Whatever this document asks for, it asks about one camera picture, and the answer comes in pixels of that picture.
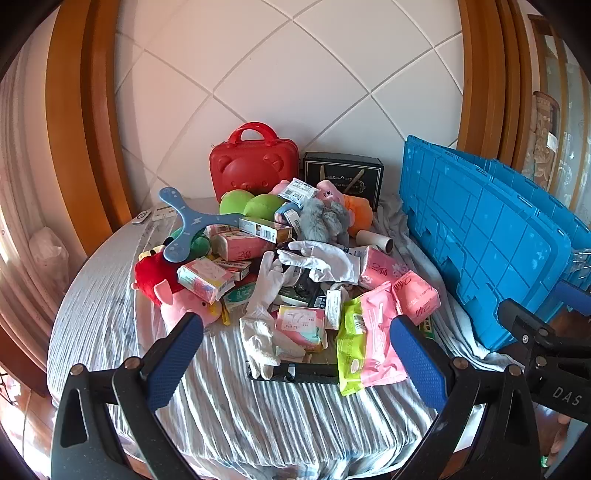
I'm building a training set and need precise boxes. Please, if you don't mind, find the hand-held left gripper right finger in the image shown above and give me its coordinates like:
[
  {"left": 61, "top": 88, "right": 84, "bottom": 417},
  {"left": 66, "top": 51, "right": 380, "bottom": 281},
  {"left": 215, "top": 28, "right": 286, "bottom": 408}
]
[{"left": 390, "top": 316, "right": 541, "bottom": 480}]

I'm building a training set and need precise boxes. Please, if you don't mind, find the pink pig plush orange dress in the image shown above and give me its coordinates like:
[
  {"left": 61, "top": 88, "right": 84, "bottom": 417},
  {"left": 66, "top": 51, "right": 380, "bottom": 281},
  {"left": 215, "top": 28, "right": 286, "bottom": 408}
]
[{"left": 316, "top": 180, "right": 374, "bottom": 237}]

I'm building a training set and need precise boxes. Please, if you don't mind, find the white glove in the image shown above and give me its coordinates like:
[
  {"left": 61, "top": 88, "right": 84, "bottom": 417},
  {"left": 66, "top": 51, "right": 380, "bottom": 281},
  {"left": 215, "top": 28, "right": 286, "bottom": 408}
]
[{"left": 239, "top": 251, "right": 297, "bottom": 380}]

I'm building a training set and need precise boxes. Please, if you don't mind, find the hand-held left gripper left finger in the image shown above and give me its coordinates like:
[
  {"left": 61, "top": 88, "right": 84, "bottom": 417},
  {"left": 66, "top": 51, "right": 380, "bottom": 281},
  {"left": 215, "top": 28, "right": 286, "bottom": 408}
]
[{"left": 51, "top": 313, "right": 204, "bottom": 480}]

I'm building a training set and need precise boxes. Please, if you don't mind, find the light green plush toy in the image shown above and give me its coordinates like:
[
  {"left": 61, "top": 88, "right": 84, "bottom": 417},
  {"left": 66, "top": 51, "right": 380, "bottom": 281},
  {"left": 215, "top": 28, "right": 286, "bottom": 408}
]
[{"left": 219, "top": 189, "right": 288, "bottom": 223}]

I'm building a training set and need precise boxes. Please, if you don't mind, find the pastel pink carton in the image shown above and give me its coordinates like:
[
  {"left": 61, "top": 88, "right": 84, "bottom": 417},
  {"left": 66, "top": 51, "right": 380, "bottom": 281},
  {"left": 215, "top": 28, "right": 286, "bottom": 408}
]
[{"left": 275, "top": 305, "right": 327, "bottom": 355}]

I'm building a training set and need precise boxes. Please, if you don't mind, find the large pink tissue pack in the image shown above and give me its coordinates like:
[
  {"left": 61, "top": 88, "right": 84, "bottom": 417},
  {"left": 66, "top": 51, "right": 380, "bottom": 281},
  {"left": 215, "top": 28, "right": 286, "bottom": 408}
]
[
  {"left": 392, "top": 271, "right": 442, "bottom": 325},
  {"left": 359, "top": 246, "right": 408, "bottom": 290}
]

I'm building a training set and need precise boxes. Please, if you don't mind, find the patterned curtain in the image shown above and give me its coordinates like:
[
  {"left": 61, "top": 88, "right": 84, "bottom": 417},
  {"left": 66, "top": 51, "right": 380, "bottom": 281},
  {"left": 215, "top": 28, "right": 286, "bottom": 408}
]
[{"left": 530, "top": 91, "right": 562, "bottom": 186}]

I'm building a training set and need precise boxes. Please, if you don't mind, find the black rectangular case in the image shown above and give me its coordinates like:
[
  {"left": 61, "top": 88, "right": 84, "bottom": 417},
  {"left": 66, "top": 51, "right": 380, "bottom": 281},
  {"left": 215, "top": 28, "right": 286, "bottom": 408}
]
[{"left": 246, "top": 359, "right": 341, "bottom": 387}]

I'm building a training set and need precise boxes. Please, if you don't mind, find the pink teal carton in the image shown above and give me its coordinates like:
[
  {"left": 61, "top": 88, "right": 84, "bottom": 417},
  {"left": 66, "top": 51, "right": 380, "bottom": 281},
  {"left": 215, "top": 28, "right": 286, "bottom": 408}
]
[{"left": 177, "top": 257, "right": 235, "bottom": 305}]

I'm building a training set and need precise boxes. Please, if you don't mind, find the pink wet wipes pack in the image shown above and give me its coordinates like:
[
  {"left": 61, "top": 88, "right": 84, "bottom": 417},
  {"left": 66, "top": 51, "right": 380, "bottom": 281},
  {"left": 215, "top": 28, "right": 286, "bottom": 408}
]
[{"left": 358, "top": 282, "right": 410, "bottom": 388}]

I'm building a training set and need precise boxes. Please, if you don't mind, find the striped grey tablecloth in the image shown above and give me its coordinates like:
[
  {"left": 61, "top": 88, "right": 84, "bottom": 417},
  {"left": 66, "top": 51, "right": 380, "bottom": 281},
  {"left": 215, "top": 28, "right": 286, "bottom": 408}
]
[{"left": 46, "top": 194, "right": 513, "bottom": 477}]

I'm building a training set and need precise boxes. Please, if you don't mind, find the black gift box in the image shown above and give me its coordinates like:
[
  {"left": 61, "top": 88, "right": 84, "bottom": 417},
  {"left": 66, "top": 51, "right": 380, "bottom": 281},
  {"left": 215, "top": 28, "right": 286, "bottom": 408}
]
[{"left": 302, "top": 151, "right": 385, "bottom": 212}]

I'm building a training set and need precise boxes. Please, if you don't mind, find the white barcode packet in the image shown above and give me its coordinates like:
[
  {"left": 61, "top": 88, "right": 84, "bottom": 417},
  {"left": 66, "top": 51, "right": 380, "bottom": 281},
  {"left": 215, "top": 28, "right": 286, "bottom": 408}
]
[{"left": 277, "top": 177, "right": 320, "bottom": 205}]

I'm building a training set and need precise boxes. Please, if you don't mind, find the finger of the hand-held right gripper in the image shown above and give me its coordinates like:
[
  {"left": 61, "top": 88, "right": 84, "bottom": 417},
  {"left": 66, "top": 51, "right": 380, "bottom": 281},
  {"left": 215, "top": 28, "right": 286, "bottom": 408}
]
[
  {"left": 496, "top": 298, "right": 571, "bottom": 370},
  {"left": 553, "top": 281, "right": 591, "bottom": 318}
]

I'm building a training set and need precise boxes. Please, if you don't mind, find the white paper roll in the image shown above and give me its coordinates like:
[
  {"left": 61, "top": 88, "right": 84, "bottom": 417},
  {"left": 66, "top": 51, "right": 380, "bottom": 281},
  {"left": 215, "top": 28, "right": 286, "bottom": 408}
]
[{"left": 355, "top": 229, "right": 394, "bottom": 254}]

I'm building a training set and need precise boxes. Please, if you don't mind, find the pig plush blue body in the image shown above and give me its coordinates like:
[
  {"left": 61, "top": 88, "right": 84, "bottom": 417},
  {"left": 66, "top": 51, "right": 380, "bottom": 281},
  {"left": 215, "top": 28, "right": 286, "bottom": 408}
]
[{"left": 274, "top": 203, "right": 302, "bottom": 228}]

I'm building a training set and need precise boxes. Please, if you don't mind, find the white slim box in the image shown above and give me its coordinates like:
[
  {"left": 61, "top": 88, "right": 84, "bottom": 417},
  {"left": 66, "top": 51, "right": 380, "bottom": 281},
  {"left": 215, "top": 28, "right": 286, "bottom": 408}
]
[{"left": 324, "top": 288, "right": 343, "bottom": 331}]

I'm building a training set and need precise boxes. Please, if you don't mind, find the blue plastic crate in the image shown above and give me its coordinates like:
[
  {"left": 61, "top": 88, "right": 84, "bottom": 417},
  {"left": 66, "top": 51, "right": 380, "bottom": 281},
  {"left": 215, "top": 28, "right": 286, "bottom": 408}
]
[{"left": 399, "top": 135, "right": 591, "bottom": 352}]

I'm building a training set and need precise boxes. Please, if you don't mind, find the wooden door frame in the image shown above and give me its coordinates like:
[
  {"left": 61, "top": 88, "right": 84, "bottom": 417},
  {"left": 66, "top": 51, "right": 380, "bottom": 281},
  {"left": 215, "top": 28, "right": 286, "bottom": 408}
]
[
  {"left": 45, "top": 0, "right": 136, "bottom": 257},
  {"left": 456, "top": 0, "right": 537, "bottom": 177}
]

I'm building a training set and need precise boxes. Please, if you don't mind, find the blue boomerang toy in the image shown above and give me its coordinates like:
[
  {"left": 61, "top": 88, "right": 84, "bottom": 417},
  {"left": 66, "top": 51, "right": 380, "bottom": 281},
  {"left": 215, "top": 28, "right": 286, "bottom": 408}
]
[{"left": 159, "top": 186, "right": 260, "bottom": 264}]

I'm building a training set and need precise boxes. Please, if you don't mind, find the pink pig plush red dress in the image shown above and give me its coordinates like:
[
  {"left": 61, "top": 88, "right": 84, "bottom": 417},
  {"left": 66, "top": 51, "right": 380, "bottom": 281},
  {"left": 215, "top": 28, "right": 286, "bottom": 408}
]
[{"left": 133, "top": 249, "right": 223, "bottom": 325}]

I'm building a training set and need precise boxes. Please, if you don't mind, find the white orange small carton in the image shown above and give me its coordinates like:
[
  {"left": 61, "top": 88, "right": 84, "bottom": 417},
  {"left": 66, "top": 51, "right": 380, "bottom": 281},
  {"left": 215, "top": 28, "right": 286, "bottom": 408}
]
[{"left": 239, "top": 216, "right": 294, "bottom": 244}]

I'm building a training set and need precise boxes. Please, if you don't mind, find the sheer white curtain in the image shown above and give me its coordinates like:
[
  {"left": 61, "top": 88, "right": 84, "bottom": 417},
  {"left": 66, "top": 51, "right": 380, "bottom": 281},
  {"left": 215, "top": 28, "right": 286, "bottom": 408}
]
[{"left": 0, "top": 44, "right": 88, "bottom": 333}]

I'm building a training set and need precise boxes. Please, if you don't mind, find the clear plastic bag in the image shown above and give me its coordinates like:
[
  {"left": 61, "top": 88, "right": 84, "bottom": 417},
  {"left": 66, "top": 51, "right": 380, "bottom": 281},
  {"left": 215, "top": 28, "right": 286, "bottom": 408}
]
[{"left": 29, "top": 227, "right": 70, "bottom": 297}]

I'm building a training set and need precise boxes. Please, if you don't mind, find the small black device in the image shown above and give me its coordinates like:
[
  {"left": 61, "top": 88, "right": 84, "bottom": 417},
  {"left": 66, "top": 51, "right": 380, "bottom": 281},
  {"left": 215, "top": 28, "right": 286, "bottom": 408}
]
[{"left": 281, "top": 271, "right": 325, "bottom": 308}]

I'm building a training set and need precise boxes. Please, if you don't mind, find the red bear-shaped case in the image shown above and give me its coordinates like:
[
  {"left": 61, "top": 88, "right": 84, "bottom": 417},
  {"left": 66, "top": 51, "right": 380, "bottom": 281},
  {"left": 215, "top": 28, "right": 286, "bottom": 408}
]
[{"left": 209, "top": 122, "right": 301, "bottom": 205}]

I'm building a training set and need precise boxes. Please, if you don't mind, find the green wet wipes pack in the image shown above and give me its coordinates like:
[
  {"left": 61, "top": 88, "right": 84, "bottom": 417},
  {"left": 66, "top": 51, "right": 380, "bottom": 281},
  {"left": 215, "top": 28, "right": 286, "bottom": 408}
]
[{"left": 335, "top": 297, "right": 369, "bottom": 397}]

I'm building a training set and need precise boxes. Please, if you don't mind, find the grey fluffy plush toy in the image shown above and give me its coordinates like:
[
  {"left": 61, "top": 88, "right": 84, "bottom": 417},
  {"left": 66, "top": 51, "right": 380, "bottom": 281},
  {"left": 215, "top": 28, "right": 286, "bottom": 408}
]
[{"left": 294, "top": 200, "right": 352, "bottom": 244}]

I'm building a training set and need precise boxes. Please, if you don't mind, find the dark green plush toy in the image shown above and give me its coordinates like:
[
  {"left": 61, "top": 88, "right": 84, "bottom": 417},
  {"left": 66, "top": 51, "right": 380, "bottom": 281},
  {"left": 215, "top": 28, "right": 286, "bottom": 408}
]
[{"left": 139, "top": 225, "right": 212, "bottom": 262}]

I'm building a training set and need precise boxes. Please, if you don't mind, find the white orange medicine box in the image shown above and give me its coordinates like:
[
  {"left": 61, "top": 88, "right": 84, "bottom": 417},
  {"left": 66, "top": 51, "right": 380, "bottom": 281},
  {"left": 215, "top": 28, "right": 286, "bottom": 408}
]
[{"left": 212, "top": 258, "right": 253, "bottom": 282}]

